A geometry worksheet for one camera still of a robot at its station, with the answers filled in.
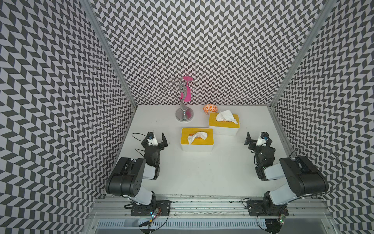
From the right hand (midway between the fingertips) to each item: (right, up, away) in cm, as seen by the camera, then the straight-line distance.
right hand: (255, 134), depth 88 cm
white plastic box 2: (-21, +2, +8) cm, 22 cm away
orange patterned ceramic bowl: (-25, +18, +27) cm, 41 cm away
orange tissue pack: (-37, -1, -4) cm, 37 cm away
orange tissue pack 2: (-18, +12, +3) cm, 22 cm away
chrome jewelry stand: (-45, +30, +4) cm, 54 cm away
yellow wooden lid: (-45, 0, +18) cm, 48 cm away
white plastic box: (-36, -9, +3) cm, 37 cm away
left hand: (-62, 0, +1) cm, 62 cm away
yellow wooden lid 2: (-25, +7, +8) cm, 27 cm away
